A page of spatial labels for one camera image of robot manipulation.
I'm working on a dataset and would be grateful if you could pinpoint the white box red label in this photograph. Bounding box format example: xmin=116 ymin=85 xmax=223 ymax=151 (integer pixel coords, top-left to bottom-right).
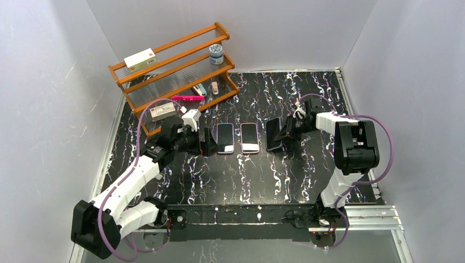
xmin=124 ymin=48 xmax=157 ymax=73

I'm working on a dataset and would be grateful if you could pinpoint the black lavender-cased smartphone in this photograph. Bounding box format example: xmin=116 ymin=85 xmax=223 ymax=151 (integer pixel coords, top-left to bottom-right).
xmin=265 ymin=118 xmax=282 ymax=150

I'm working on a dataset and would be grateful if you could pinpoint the teal white stapler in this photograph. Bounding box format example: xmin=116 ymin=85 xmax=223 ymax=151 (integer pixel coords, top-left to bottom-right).
xmin=191 ymin=83 xmax=207 ymax=96

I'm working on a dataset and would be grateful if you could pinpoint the dark purple-edged smartphone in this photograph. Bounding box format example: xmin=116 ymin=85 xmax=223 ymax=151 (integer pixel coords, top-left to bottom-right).
xmin=241 ymin=123 xmax=258 ymax=145

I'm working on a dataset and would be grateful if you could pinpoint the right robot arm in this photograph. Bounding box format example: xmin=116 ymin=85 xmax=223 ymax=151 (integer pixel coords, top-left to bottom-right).
xmin=265 ymin=99 xmax=379 ymax=224

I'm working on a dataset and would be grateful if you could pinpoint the grey box red label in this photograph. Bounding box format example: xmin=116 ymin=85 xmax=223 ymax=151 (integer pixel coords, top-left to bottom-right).
xmin=150 ymin=102 xmax=178 ymax=122

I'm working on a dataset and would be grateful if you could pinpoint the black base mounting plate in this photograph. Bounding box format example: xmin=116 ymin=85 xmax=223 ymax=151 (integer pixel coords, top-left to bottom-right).
xmin=162 ymin=204 xmax=345 ymax=245

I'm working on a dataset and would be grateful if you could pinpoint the orange wooden shelf rack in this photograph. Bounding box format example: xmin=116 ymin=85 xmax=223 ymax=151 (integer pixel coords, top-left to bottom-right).
xmin=109 ymin=22 xmax=239 ymax=136

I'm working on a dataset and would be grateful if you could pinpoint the blue white round jar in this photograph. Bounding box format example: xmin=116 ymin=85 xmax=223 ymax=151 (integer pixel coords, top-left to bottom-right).
xmin=208 ymin=44 xmax=224 ymax=65

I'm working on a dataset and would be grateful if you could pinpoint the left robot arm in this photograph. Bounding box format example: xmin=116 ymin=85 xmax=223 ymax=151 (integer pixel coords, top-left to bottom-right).
xmin=71 ymin=117 xmax=219 ymax=262

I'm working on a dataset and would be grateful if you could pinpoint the small pink eraser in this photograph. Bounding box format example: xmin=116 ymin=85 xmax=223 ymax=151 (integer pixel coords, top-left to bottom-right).
xmin=211 ymin=82 xmax=219 ymax=95

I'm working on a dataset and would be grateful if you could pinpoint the pink flat tool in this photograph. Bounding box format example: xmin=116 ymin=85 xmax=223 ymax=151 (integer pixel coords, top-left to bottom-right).
xmin=171 ymin=95 xmax=205 ymax=101

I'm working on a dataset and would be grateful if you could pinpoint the aluminium front rail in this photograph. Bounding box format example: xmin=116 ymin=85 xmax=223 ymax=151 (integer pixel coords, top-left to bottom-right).
xmin=75 ymin=207 xmax=404 ymax=233

